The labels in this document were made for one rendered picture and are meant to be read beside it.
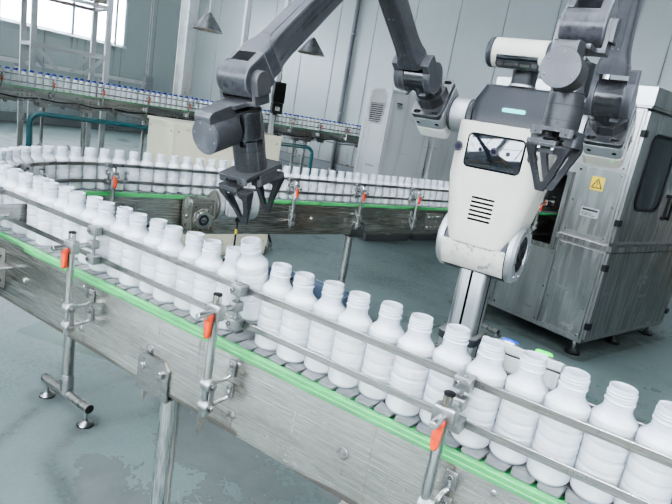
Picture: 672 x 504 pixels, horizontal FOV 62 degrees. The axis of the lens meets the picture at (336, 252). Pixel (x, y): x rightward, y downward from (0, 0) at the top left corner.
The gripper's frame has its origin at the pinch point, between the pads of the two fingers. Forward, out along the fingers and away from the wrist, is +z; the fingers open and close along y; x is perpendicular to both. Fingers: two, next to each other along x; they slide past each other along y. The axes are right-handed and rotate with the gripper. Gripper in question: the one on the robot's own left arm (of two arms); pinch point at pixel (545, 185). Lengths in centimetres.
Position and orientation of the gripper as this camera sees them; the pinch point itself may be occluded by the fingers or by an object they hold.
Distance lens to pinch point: 98.6
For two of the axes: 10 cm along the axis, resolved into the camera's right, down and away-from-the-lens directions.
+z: -1.7, 9.6, 2.4
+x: -8.1, -2.7, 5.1
